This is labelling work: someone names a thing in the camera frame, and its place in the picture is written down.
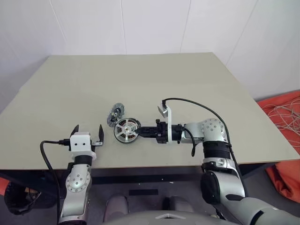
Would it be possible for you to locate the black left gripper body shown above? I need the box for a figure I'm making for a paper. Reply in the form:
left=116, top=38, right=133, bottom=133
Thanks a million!
left=90, top=140, right=105, bottom=153

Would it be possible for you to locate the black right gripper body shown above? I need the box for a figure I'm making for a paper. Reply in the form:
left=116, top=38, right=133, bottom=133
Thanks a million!
left=154, top=119, right=169, bottom=144

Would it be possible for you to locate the spoked motor with copper windings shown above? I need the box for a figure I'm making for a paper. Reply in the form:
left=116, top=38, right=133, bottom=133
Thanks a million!
left=113, top=117, right=142, bottom=144

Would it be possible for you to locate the round silver motor cover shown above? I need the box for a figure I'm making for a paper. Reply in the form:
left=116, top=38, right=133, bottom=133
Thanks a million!
left=106, top=102, right=125, bottom=128

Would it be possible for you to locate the dark rounded grey shape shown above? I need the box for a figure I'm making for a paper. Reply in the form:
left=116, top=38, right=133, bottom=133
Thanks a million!
left=104, top=195, right=130, bottom=222

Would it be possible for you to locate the grey robot torso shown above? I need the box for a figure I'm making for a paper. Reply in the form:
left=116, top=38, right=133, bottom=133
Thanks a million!
left=100, top=209, right=226, bottom=225

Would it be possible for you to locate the black bag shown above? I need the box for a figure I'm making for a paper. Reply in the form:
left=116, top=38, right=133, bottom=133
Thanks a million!
left=4, top=180, right=42, bottom=215

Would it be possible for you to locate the orange fabric piece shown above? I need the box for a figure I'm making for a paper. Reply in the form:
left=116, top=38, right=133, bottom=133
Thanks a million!
left=0, top=177, right=12, bottom=200

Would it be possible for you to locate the orange beanbag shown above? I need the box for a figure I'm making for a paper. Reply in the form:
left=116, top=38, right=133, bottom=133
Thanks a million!
left=256, top=90, right=300, bottom=203

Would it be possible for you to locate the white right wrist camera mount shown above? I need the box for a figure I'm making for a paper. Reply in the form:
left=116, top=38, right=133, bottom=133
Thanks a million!
left=157, top=100, right=173, bottom=143

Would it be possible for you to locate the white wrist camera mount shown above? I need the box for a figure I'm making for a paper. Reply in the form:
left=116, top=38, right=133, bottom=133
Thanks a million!
left=157, top=100, right=173, bottom=143
left=69, top=132, right=98, bottom=160

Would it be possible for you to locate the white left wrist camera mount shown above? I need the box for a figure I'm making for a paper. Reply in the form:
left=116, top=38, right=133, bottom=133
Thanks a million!
left=69, top=132, right=98, bottom=160

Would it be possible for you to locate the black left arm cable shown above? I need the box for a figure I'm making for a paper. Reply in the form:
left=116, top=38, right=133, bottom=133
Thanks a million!
left=39, top=139, right=71, bottom=220

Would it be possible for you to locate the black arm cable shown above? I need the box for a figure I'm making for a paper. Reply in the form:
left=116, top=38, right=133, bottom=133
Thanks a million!
left=39, top=139, right=71, bottom=220
left=161, top=97, right=247, bottom=197

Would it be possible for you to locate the black table frame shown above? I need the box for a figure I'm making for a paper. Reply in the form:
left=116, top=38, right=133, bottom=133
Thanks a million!
left=0, top=161, right=277, bottom=187

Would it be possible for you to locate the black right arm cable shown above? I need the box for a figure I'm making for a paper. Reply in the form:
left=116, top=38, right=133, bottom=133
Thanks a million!
left=161, top=97, right=247, bottom=197

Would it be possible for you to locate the tangled white cord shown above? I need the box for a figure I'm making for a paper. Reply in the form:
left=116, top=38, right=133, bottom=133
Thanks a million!
left=261, top=93, right=300, bottom=137

